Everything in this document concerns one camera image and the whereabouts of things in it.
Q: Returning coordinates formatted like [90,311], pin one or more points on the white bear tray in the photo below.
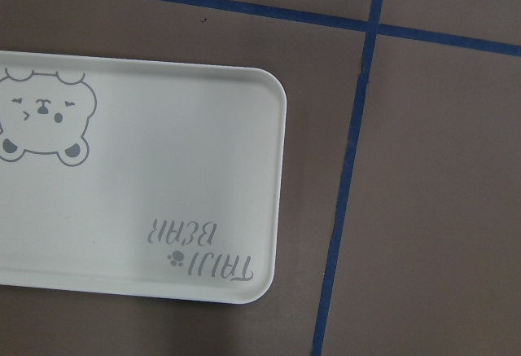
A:
[140,178]

